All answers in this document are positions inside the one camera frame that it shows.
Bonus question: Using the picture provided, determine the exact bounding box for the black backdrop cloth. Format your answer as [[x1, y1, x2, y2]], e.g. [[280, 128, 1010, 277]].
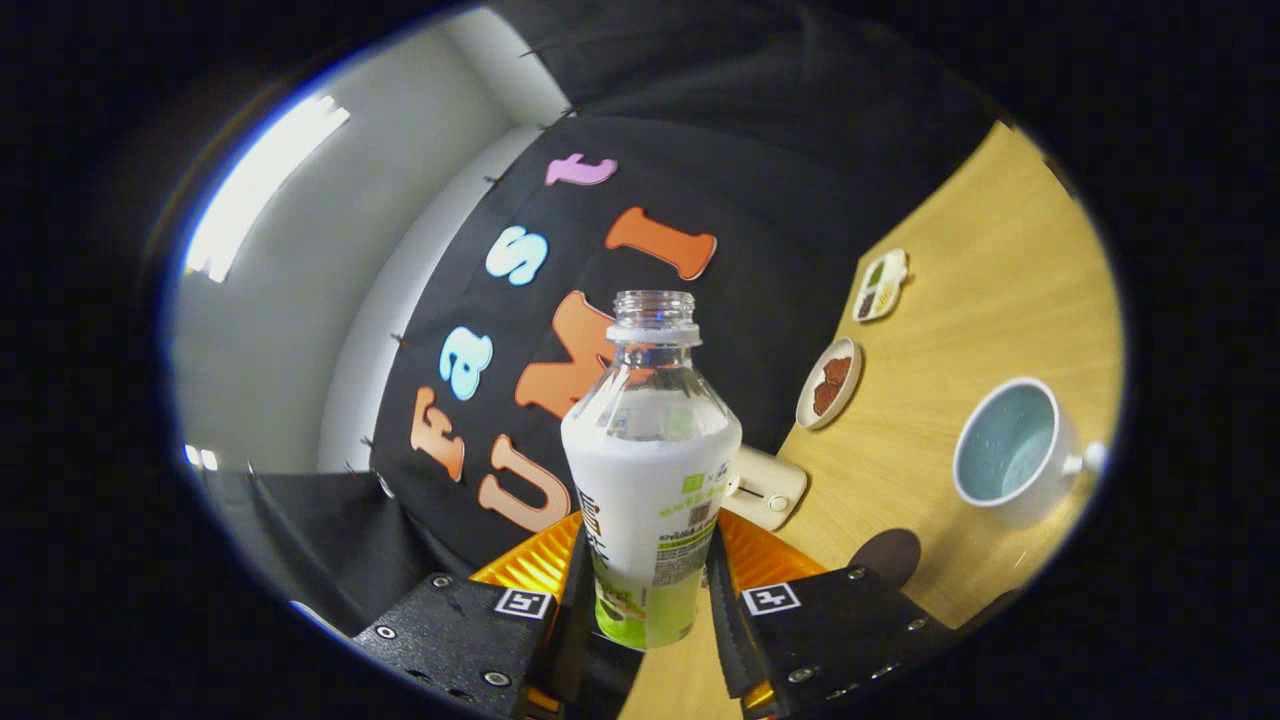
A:
[[200, 0, 1001, 641]]

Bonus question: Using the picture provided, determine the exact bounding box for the cream toaster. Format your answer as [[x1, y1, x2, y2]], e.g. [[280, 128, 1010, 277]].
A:
[[722, 445, 809, 532]]

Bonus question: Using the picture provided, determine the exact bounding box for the long ceiling light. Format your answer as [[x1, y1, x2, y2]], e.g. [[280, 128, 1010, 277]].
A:
[[183, 93, 351, 284]]

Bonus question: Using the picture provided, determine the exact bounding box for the white cup with blue inside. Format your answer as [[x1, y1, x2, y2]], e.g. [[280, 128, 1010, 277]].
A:
[[952, 377, 1109, 528]]

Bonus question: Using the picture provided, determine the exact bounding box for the wooden table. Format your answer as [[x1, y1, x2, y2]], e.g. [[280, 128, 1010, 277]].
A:
[[615, 120, 1126, 720]]

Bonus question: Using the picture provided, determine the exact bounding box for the juice bottle with white label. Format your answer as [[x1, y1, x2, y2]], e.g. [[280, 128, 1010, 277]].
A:
[[561, 290, 744, 651]]

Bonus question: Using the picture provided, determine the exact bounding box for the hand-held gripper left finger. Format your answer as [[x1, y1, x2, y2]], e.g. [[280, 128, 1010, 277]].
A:
[[350, 510, 596, 720]]

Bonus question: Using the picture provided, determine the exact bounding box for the white sectioned dish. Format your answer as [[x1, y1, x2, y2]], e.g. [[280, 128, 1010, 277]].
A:
[[852, 248, 910, 323]]

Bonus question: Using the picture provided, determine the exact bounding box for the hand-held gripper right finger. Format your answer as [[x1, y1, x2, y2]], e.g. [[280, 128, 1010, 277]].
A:
[[705, 508, 956, 720]]

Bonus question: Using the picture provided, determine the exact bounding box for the dark brown round coaster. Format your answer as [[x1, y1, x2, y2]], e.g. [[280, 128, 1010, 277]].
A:
[[850, 528, 923, 589]]

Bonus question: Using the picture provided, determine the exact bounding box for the white plate with brown food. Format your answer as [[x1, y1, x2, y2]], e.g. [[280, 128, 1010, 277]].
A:
[[796, 336, 863, 431]]

